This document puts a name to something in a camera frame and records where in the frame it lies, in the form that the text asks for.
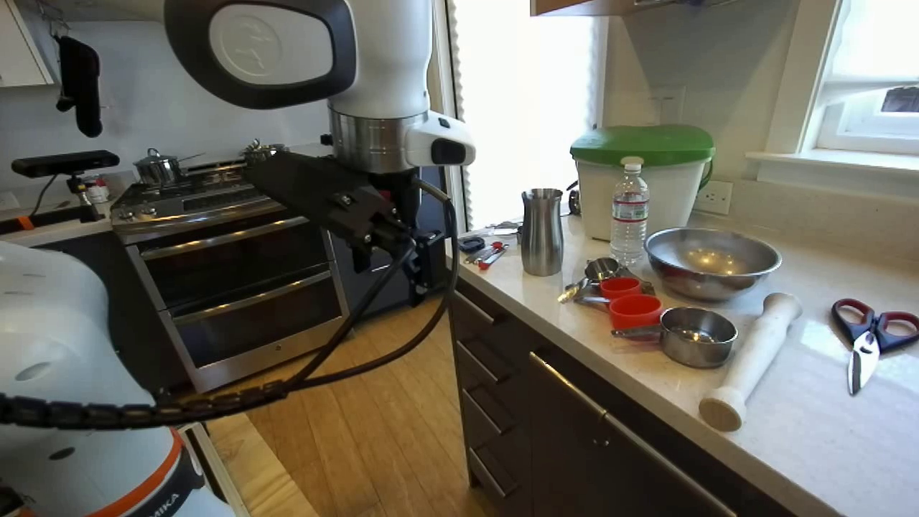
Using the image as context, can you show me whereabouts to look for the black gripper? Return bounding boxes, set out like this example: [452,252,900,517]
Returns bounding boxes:
[244,152,413,260]

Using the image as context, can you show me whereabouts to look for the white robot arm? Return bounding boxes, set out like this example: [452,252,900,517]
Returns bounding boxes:
[0,0,473,517]

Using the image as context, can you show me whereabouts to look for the tall silver cup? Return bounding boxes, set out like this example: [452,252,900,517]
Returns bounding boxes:
[519,189,564,275]

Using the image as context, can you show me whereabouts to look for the red measuring cup back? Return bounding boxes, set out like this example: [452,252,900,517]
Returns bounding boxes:
[600,275,640,298]

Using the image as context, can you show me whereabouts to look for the red measuring cup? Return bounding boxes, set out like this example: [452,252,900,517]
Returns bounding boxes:
[610,294,664,330]
[600,275,640,298]

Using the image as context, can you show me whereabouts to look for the red measuring cup front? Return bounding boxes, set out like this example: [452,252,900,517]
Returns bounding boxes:
[610,294,664,330]

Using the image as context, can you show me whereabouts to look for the small red black keys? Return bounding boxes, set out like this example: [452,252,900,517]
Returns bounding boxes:
[460,235,505,270]

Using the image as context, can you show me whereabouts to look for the stainless steel oven range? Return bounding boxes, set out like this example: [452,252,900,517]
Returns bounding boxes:
[110,159,347,393]

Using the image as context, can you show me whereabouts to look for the metal measuring spoons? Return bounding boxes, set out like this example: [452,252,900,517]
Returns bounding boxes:
[557,260,627,306]

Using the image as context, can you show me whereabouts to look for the clear water bottle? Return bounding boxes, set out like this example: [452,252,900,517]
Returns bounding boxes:
[613,156,650,267]

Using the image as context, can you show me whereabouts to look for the dark cabinet drawers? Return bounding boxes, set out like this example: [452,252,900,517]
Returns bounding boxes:
[452,281,791,517]

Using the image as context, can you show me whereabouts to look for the white bin green lid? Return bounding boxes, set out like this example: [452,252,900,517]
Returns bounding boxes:
[570,123,715,242]

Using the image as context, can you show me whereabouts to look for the large steel mixing bowl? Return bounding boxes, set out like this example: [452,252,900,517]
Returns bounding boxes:
[643,228,781,301]

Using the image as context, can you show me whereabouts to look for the black oven mitt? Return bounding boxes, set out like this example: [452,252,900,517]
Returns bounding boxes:
[57,38,104,138]

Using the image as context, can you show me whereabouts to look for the small steel bowl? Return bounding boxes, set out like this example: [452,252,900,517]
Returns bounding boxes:
[662,307,739,370]

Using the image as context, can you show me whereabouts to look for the black camera on stand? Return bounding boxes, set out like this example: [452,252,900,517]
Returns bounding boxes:
[11,150,122,221]

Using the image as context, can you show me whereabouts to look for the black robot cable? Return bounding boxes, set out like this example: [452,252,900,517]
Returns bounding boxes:
[0,181,462,431]

